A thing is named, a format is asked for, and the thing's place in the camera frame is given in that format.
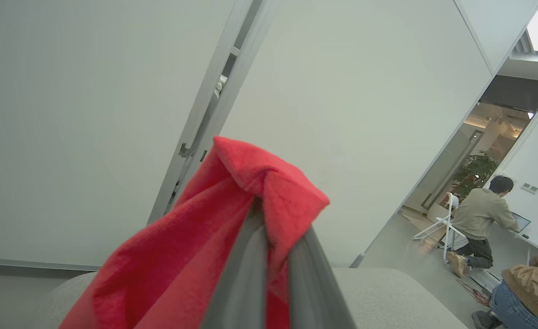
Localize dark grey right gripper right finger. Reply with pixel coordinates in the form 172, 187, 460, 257
288, 226, 357, 329

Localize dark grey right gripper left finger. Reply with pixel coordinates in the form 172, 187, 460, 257
200, 197, 268, 329

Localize red fleece garment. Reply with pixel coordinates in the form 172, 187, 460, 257
59, 136, 331, 329

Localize white folding chair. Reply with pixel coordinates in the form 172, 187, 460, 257
411, 192, 467, 264

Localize white keyboard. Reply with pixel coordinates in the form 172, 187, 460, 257
469, 269, 501, 294

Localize person in beige sweater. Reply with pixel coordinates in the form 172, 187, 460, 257
447, 175, 520, 279

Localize green potted plant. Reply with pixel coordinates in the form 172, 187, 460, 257
452, 150, 500, 199

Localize person in tan jacket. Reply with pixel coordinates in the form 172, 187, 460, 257
471, 245, 538, 329

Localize open laptop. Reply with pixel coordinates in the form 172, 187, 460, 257
511, 212, 531, 234

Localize white desk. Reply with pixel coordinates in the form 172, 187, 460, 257
506, 227, 538, 267

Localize red cable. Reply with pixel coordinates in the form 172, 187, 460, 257
456, 278, 492, 308

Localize glass door with handle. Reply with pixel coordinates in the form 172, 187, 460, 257
402, 122, 491, 214

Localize grey door frame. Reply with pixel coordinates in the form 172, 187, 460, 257
147, 0, 282, 225

